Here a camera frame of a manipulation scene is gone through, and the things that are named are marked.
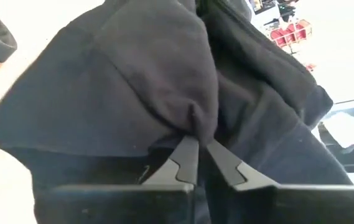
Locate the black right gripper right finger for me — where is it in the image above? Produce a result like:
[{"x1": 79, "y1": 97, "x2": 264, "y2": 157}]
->
[{"x1": 207, "y1": 139, "x2": 354, "y2": 224}]

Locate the dark fabric garment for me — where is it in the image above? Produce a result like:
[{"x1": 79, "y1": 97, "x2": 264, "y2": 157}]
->
[{"x1": 0, "y1": 0, "x2": 354, "y2": 224}]

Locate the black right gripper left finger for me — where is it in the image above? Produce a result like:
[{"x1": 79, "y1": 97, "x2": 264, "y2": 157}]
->
[{"x1": 35, "y1": 135, "x2": 200, "y2": 224}]

